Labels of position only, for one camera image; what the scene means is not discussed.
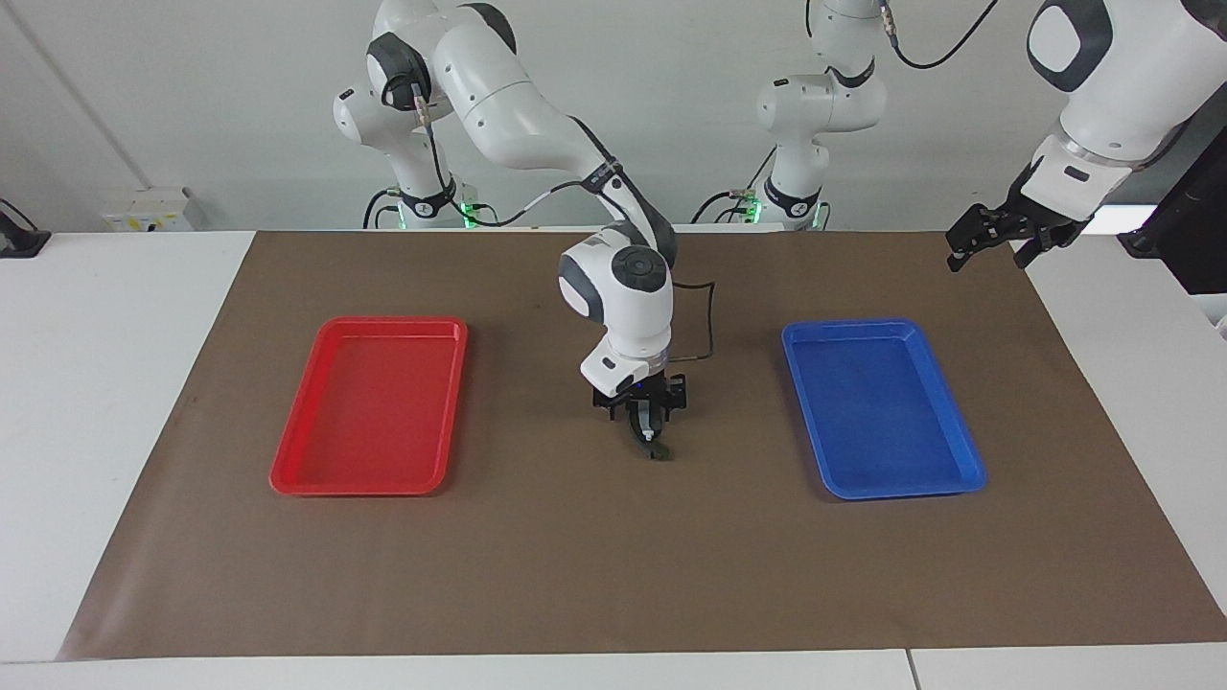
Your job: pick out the red plastic tray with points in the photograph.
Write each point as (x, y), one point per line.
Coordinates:
(374, 412)

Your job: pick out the large black equipment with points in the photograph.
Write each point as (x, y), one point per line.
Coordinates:
(1189, 230)

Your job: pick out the brown table mat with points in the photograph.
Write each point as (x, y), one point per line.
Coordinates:
(613, 556)

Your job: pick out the white wall socket box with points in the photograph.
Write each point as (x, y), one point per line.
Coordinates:
(149, 209)

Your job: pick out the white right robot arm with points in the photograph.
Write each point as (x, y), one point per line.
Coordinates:
(518, 115)

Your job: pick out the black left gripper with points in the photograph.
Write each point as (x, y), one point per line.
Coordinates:
(1050, 216)

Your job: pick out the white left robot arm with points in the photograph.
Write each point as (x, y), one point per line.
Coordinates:
(1112, 96)

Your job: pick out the small black desk device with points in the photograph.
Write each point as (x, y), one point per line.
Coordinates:
(19, 240)

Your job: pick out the blue plastic tray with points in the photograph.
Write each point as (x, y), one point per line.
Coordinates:
(877, 412)

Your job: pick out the dark grey brake pad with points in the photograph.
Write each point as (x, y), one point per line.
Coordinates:
(636, 445)

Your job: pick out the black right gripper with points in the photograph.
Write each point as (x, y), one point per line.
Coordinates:
(661, 391)

